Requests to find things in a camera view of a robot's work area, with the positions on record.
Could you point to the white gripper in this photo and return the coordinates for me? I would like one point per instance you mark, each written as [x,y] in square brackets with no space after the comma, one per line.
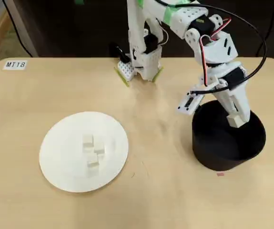
[232,82]

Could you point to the pink tape mark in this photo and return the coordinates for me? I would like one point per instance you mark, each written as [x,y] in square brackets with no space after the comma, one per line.
[220,174]

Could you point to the white cube block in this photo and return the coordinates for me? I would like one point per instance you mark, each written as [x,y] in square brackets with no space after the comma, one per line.
[93,162]
[99,148]
[235,121]
[88,143]

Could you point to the black pot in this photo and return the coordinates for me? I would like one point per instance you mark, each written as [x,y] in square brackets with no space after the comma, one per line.
[222,148]

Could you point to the yellow-green strip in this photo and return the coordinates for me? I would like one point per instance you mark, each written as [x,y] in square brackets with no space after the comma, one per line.
[158,74]
[122,77]

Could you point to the white pegboard base plate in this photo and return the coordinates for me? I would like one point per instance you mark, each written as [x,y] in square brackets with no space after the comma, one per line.
[126,70]

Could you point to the gray partition panel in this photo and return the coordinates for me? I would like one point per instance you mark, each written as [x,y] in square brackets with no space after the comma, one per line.
[24,23]

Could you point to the white MT18 label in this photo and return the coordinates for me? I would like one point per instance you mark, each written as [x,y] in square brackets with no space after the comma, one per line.
[15,65]

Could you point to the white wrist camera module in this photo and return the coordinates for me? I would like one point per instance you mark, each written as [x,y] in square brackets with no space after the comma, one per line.
[186,105]

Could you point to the white paper plate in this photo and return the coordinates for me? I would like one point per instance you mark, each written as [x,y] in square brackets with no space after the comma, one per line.
[65,167]

